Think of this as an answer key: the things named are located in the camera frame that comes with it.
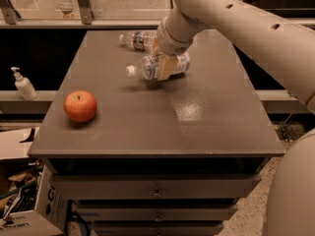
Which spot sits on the blue label plastic water bottle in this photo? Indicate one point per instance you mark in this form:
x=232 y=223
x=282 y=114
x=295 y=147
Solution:
x=148 y=67

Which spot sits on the grey drawer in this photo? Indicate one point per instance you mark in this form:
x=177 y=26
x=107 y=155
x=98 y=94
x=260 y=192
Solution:
x=158 y=229
x=156 y=212
x=154 y=187

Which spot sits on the red apple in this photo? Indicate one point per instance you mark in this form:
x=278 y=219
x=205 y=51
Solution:
x=80 y=106

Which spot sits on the clear plastic bottle lying down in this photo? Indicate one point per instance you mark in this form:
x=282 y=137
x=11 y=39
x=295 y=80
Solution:
x=139 y=40

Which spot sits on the top grey drawer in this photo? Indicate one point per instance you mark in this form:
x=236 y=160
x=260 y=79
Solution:
x=154 y=187

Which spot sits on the grey drawer cabinet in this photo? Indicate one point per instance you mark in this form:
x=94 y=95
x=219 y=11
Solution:
x=208 y=122

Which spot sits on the flat white cardboard sheet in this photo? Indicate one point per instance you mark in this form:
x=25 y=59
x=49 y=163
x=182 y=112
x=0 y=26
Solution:
x=16 y=144

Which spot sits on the white pump dispenser bottle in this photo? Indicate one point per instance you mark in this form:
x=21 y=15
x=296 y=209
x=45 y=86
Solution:
x=24 y=85

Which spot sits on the middle grey drawer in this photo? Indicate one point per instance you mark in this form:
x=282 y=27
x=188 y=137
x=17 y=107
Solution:
x=156 y=212

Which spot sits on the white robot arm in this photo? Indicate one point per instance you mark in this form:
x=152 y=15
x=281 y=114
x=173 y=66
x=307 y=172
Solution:
x=284 y=50

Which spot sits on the white cardboard box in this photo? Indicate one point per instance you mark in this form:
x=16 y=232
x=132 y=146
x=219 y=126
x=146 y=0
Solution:
x=47 y=218

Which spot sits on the bottom grey drawer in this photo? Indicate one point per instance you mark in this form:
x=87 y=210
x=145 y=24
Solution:
x=158 y=229

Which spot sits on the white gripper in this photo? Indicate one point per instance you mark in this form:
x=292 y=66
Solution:
x=172 y=45

